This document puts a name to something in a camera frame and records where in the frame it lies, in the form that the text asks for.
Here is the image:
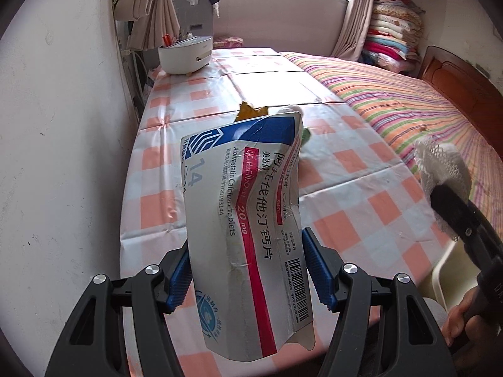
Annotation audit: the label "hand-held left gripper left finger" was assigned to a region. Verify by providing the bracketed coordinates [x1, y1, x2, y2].
[47, 241, 193, 377]

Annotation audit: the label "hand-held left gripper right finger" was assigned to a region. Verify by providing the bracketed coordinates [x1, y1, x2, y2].
[301, 228, 458, 377]

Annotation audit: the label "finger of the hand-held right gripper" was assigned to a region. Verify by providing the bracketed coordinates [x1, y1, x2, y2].
[430, 183, 503, 271]

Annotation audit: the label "white foam net sleeve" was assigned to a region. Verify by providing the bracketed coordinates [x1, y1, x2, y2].
[413, 135, 472, 236]

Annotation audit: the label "cream plastic waste bin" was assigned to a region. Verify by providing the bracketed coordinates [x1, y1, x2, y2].
[432, 239, 482, 311]

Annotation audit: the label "white medicine box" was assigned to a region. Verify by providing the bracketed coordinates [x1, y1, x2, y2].
[180, 111, 316, 356]

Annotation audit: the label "person's right hand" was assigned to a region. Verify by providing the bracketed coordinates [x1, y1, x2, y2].
[441, 287, 478, 356]

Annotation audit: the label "table with checked tablecloth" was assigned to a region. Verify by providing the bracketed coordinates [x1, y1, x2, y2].
[118, 47, 458, 377]

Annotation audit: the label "bed with striped sheet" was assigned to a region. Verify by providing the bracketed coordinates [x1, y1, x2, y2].
[281, 51, 503, 224]

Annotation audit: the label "brown wooden headboard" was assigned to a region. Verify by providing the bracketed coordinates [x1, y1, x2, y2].
[417, 45, 503, 134]

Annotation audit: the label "stack of folded blankets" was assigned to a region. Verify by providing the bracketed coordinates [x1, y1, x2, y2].
[359, 0, 427, 73]

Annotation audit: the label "hanging beige striped curtain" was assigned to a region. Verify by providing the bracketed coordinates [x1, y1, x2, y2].
[332, 0, 374, 61]

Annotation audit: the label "white round container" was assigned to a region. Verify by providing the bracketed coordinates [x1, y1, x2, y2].
[158, 36, 215, 76]

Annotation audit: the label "white floor appliance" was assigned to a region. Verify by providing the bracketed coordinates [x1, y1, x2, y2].
[169, 0, 216, 48]

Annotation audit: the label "hanging beige clothes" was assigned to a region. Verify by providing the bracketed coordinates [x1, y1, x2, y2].
[114, 0, 183, 52]

